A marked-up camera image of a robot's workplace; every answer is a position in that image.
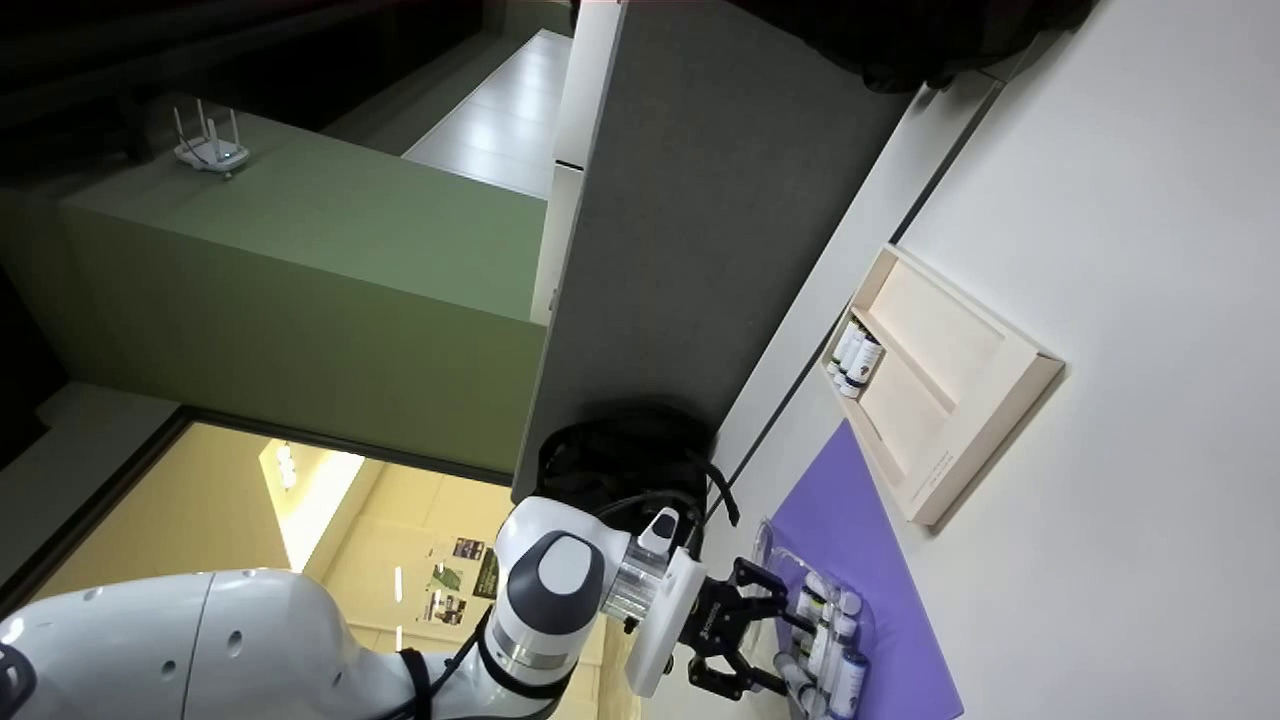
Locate wall posters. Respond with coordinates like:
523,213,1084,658
421,533,504,633

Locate purple mat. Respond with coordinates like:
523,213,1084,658
762,421,968,720

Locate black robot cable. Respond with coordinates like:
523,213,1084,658
398,644,489,720

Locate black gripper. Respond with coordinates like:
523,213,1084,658
680,555,798,702

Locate green pillar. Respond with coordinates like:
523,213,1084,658
55,106,554,480

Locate white router with antennas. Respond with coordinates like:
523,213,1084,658
164,94,258,180

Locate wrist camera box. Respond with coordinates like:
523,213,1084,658
629,506,687,570

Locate small white objects cluster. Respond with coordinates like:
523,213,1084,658
750,519,887,720

